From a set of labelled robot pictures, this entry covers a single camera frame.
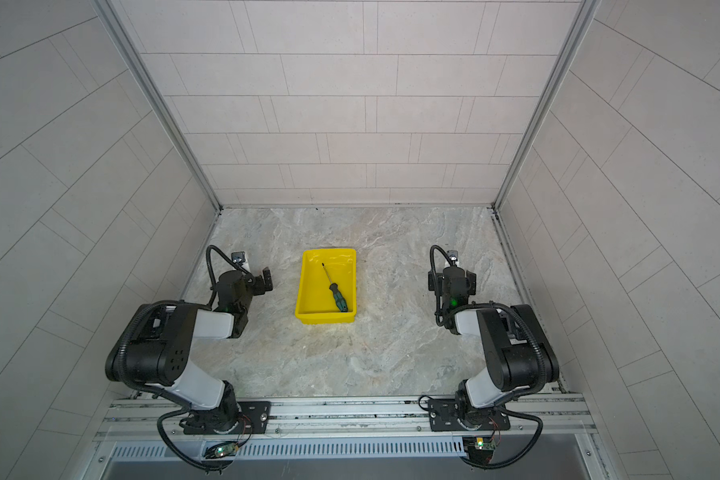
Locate green handled screwdriver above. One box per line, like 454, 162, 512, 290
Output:
321, 263, 349, 313

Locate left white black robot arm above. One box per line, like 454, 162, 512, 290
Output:
105, 268, 273, 435

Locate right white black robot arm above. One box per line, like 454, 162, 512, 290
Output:
427, 266, 559, 431

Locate yellow plastic bin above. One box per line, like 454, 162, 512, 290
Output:
294, 248, 357, 325

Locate right small circuit board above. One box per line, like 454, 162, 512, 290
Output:
462, 437, 497, 465

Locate small circuit board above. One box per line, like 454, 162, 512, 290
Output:
462, 437, 497, 465
203, 442, 239, 460

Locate left small circuit board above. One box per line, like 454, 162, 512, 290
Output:
203, 442, 239, 460

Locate white ventilation grille strip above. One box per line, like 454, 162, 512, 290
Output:
111, 437, 466, 462

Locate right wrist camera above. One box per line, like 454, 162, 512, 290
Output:
446, 250, 458, 266

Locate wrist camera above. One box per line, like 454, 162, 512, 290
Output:
446, 250, 458, 266
230, 251, 250, 271

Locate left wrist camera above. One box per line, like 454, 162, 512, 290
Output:
230, 251, 250, 271

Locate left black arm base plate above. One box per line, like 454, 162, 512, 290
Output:
179, 401, 271, 435

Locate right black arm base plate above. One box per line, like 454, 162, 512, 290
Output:
418, 395, 511, 433

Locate right black base cable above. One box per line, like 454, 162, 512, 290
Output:
460, 406, 545, 471

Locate black base cable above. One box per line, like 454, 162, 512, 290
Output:
460, 406, 545, 471
155, 407, 254, 474

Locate aluminium mounting rail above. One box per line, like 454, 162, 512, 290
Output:
94, 393, 597, 441

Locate left black base cable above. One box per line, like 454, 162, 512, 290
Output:
155, 407, 254, 474

